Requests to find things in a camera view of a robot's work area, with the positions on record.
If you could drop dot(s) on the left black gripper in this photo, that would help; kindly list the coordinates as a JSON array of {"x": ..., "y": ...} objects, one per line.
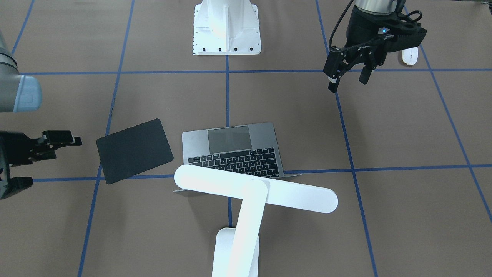
[{"x": 360, "y": 29}]

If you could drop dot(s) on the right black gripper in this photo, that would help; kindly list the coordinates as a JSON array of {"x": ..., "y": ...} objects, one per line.
[{"x": 15, "y": 152}]

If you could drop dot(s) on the white computer mouse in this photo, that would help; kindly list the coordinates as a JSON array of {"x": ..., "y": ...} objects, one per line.
[{"x": 410, "y": 56}]

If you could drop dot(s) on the black mouse pad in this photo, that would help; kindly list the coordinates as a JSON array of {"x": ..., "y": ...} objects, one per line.
[{"x": 133, "y": 150}]

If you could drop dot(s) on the grey laptop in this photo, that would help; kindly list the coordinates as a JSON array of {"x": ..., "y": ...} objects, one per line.
[{"x": 250, "y": 149}]

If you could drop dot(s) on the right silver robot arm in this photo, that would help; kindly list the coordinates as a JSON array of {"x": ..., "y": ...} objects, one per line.
[{"x": 23, "y": 93}]

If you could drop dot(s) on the white desk lamp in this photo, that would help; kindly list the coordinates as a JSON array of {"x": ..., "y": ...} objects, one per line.
[{"x": 236, "y": 251}]

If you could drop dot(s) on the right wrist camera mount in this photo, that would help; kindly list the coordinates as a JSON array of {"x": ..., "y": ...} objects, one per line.
[{"x": 11, "y": 186}]

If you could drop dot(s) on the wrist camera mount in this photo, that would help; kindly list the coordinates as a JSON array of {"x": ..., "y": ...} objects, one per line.
[
  {"x": 11, "y": 186},
  {"x": 404, "y": 31}
]

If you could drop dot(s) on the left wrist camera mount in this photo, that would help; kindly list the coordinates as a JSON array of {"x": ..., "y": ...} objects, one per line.
[{"x": 404, "y": 31}]

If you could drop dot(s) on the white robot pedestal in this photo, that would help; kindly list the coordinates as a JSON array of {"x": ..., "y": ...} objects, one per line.
[{"x": 226, "y": 27}]

